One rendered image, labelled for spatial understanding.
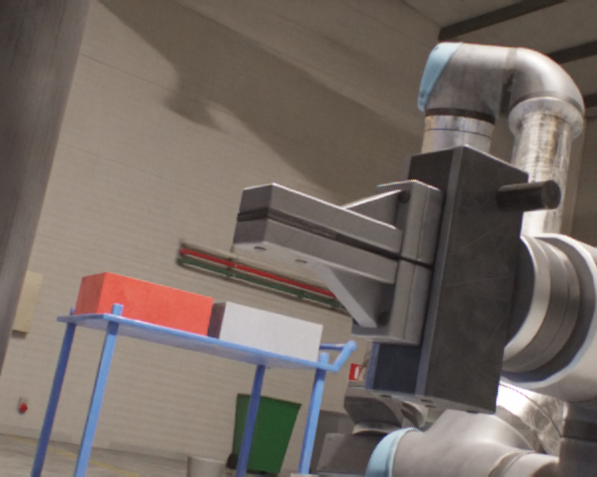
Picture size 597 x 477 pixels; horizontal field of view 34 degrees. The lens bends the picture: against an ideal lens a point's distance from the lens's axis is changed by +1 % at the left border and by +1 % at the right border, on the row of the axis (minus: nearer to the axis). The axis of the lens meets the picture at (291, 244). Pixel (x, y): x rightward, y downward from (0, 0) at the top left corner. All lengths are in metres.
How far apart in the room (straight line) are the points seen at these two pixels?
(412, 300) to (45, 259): 11.44
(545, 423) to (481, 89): 0.95
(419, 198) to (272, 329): 3.05
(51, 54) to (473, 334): 0.26
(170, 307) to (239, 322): 0.27
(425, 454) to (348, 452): 0.46
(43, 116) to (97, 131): 11.98
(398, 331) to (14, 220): 0.22
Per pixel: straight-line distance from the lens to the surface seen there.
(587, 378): 0.55
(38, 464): 3.64
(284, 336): 3.54
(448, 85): 1.61
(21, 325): 11.58
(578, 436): 0.61
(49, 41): 0.32
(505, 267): 0.51
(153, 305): 3.35
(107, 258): 12.20
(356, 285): 0.47
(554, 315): 0.52
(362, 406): 1.11
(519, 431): 0.71
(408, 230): 0.48
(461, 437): 0.70
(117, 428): 12.35
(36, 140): 0.32
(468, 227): 0.49
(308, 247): 0.44
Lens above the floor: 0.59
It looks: 11 degrees up
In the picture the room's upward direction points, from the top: 11 degrees clockwise
